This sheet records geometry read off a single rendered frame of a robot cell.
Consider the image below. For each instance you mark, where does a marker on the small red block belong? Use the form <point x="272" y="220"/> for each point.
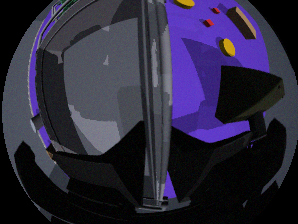
<point x="208" y="23"/>

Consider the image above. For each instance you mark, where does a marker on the grey cylinder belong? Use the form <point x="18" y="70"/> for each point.
<point x="36" y="122"/>

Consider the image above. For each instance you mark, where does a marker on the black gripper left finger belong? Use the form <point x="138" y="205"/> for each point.
<point x="121" y="167"/>

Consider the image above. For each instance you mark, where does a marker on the yellow short cylinder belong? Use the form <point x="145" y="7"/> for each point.
<point x="227" y="48"/>
<point x="184" y="3"/>

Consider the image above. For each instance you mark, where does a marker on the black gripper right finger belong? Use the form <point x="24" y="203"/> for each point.
<point x="191" y="159"/>

